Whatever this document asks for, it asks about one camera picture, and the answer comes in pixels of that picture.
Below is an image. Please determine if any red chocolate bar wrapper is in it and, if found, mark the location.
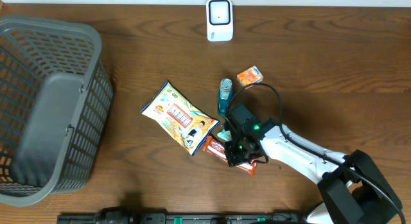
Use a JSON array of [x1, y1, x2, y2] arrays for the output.
[[202, 135, 257, 175]]

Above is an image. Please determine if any blue mouthwash bottle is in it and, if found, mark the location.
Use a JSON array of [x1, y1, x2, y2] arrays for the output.
[[218, 78, 232, 117]]

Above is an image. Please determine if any orange tissue pack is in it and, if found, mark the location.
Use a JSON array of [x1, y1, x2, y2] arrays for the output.
[[236, 65, 264, 86]]

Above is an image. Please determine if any yellow snack bag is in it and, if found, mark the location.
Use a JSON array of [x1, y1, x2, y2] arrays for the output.
[[141, 81, 220, 156]]

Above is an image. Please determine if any teal wet wipes pack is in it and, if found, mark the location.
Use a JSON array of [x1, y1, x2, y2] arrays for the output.
[[217, 130, 232, 141]]

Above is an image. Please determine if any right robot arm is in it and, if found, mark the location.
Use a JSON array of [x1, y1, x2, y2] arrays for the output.
[[224, 104, 405, 223]]

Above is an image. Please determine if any white barcode scanner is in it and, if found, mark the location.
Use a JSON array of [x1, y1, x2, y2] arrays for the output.
[[205, 0, 234, 42]]

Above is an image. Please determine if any grey plastic basket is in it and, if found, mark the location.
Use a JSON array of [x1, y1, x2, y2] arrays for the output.
[[1, 15, 113, 207]]

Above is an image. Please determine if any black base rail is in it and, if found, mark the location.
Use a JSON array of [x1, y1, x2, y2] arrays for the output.
[[57, 207, 306, 224]]

